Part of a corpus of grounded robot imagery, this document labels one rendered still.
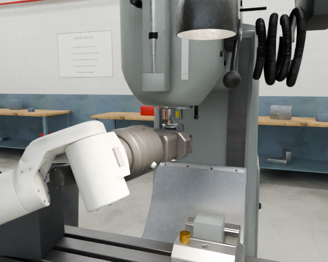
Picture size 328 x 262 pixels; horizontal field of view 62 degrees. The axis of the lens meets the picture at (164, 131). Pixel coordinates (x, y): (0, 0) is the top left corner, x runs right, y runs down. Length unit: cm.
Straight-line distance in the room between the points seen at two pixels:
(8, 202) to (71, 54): 550
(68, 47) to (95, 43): 58
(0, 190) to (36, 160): 6
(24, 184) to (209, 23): 30
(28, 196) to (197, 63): 33
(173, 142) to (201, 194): 48
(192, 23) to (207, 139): 68
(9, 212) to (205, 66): 37
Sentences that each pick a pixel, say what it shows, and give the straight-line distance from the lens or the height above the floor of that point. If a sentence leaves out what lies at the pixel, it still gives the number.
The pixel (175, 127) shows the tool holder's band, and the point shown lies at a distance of 57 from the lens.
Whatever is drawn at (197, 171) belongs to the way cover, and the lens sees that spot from 98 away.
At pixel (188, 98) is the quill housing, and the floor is 133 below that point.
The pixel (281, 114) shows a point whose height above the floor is 96.
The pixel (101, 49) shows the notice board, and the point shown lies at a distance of 552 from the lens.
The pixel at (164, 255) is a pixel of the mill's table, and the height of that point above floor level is 92.
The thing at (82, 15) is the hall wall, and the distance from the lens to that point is 581.
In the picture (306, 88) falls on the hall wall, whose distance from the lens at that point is 484.
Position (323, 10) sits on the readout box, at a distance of 80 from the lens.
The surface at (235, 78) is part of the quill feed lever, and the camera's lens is 46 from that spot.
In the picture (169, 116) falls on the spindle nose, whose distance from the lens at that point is 57.
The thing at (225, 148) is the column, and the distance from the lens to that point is 97.
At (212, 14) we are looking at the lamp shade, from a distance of 32.
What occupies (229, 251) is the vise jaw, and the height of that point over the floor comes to 103.
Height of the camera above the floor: 135
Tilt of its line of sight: 9 degrees down
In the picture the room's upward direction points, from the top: straight up
